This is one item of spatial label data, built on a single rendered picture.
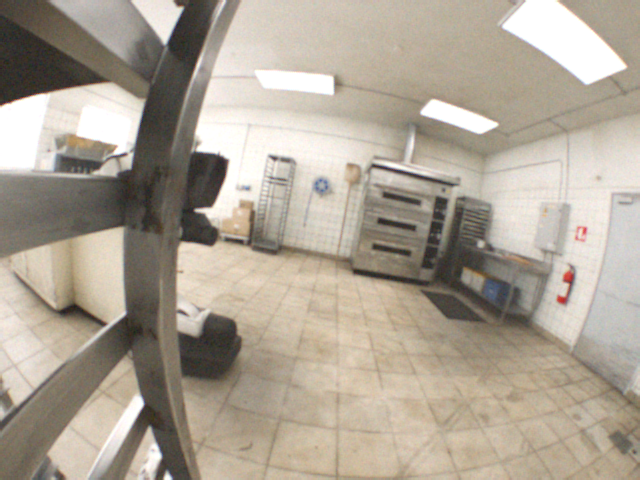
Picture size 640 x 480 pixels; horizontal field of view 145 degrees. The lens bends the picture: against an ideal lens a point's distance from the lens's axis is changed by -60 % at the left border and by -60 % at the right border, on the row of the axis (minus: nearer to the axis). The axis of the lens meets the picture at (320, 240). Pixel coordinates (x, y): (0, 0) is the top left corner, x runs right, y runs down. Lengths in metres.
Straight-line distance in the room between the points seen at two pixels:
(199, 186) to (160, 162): 1.15
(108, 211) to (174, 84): 0.08
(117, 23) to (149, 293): 0.15
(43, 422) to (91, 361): 0.05
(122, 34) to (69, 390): 0.18
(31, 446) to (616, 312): 3.63
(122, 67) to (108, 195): 0.07
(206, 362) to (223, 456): 0.54
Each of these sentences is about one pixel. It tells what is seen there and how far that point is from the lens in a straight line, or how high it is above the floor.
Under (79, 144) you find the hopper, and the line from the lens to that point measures 2.14.
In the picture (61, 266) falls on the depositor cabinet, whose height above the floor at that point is 0.40.
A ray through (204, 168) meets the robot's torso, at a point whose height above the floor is 1.15.
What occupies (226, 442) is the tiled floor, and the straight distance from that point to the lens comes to 1.29.
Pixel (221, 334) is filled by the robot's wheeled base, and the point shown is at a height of 0.29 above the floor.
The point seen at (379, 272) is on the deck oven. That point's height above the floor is 0.12.
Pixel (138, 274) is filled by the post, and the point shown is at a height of 1.01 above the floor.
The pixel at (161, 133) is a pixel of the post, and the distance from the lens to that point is 0.16.
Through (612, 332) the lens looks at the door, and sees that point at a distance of 3.56.
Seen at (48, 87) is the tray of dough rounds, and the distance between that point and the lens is 0.25.
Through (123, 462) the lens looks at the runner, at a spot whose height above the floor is 0.87.
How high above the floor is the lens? 1.07
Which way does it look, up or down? 8 degrees down
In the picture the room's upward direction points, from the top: 11 degrees clockwise
